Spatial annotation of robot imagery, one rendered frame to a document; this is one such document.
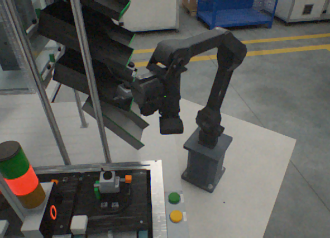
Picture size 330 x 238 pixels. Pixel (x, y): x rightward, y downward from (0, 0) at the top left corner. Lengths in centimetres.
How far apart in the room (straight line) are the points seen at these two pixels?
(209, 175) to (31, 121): 101
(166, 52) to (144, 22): 422
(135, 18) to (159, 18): 42
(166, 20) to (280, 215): 376
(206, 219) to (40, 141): 88
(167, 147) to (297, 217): 130
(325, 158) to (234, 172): 168
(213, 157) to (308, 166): 175
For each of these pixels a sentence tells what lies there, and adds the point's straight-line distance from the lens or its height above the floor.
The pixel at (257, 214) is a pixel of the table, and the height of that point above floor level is 86.
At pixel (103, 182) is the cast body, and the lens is 84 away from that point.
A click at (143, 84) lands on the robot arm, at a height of 143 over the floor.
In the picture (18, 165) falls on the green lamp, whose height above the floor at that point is 139.
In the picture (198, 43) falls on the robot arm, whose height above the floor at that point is 149.
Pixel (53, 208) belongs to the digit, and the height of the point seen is 121.
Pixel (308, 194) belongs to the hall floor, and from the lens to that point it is 239.
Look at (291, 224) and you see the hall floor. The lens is 218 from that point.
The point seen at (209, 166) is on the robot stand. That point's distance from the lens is 99.
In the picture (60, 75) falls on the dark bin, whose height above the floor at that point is 132.
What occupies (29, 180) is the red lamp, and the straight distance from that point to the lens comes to 57.
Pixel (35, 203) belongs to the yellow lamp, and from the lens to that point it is 62.
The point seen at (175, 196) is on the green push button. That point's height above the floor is 97.
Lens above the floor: 174
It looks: 40 degrees down
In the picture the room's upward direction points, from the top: straight up
